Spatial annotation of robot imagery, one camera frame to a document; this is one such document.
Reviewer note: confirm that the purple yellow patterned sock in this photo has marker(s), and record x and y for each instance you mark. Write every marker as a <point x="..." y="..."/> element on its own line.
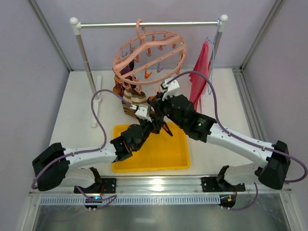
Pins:
<point x="118" y="88"/>

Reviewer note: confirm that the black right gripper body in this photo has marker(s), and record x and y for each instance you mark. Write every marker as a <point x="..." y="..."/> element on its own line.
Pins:
<point x="158" y="103"/>

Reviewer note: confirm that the aluminium mounting rail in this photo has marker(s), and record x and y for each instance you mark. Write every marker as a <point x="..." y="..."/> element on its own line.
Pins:
<point x="189" y="189"/>

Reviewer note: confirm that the blue wire hanger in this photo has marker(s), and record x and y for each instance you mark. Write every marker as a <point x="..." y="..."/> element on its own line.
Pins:
<point x="215" y="43"/>

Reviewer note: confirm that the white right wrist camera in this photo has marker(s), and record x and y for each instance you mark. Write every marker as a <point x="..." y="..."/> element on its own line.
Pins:
<point x="169" y="88"/>

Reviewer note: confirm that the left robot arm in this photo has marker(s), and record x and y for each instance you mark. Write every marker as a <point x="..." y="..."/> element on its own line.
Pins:
<point x="53" y="164"/>

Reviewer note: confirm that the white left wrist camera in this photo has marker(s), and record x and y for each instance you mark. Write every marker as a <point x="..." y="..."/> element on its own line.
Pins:
<point x="143" y="112"/>

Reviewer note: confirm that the red yellow argyle sock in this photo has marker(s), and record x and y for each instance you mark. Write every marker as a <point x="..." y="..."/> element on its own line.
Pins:
<point x="160" y="123"/>

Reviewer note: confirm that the yellow plastic bin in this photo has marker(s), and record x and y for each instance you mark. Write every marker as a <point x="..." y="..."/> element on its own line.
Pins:
<point x="160" y="152"/>

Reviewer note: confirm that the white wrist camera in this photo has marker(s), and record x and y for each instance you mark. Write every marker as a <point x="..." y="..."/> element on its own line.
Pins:
<point x="143" y="112"/>
<point x="169" y="88"/>

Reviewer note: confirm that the beige brown striped sock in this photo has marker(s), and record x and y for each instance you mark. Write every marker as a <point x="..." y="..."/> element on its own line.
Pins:
<point x="133" y="97"/>

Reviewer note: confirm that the white metal drying rack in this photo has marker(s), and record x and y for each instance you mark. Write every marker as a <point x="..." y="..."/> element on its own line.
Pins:
<point x="96" y="84"/>

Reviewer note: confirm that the pink round clip hanger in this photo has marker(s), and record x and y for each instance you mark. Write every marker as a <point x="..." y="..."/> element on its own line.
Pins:
<point x="162" y="52"/>

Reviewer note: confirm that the pink towel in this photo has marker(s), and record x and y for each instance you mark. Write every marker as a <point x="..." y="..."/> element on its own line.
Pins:
<point x="198" y="82"/>

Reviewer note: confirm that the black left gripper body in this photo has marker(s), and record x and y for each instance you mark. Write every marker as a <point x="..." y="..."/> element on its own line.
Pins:
<point x="132" y="139"/>

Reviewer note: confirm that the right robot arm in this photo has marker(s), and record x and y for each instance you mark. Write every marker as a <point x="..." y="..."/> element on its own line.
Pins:
<point x="270" y="162"/>

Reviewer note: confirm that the orange clothes clip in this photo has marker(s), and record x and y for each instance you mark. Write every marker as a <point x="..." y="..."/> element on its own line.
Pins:
<point x="147" y="74"/>

